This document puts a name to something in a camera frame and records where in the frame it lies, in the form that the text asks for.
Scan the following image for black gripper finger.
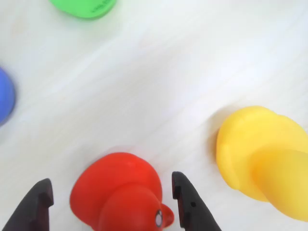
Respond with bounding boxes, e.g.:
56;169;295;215
0;178;54;231
171;171;223;231

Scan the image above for red rubber duck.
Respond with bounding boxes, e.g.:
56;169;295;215
69;152;175;231

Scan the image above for yellow rubber duck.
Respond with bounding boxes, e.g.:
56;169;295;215
215;105;308;222

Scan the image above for blue rubber duck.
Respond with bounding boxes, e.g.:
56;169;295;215
0;66;16;127

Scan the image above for green rubber duck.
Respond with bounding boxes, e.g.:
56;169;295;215
48;0;117;20

